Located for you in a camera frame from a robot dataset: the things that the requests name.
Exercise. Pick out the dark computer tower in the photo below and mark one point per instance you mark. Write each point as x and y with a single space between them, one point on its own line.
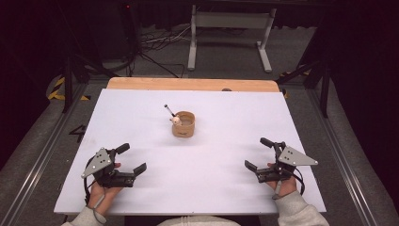
131 28

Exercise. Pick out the aluminium floor rail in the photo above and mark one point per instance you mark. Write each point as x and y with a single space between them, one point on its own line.
37 157
342 157

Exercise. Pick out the black and silver pen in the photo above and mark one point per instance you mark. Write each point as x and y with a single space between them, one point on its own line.
169 110

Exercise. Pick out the person's right hand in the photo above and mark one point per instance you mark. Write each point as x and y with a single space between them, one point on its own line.
287 188

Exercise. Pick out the person's torso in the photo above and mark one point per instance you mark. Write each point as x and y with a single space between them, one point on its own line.
199 221

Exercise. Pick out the black metal stand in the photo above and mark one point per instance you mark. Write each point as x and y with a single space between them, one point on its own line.
70 78
324 88

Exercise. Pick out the person's left hand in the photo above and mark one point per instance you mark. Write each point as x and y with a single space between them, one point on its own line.
103 194

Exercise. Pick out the metal stand frame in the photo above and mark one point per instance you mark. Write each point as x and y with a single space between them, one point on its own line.
230 19

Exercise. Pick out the yellow bear pen holder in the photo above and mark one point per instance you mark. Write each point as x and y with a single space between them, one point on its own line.
183 127

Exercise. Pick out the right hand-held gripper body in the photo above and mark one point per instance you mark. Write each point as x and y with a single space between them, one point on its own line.
284 164

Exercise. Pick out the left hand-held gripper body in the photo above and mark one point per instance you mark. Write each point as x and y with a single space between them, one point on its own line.
100 164

